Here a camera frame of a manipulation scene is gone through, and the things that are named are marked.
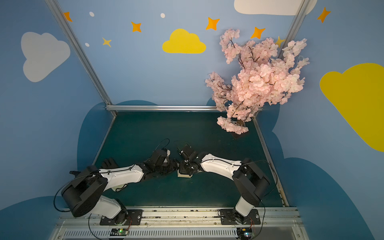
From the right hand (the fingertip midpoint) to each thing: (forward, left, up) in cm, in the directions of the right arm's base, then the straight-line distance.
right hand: (183, 168), depth 87 cm
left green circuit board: (-32, +28, -4) cm, 43 cm away
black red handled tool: (-12, +49, +15) cm, 53 cm away
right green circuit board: (-28, -34, -5) cm, 44 cm away
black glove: (+1, +47, -2) cm, 47 cm away
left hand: (0, 0, +1) cm, 1 cm away
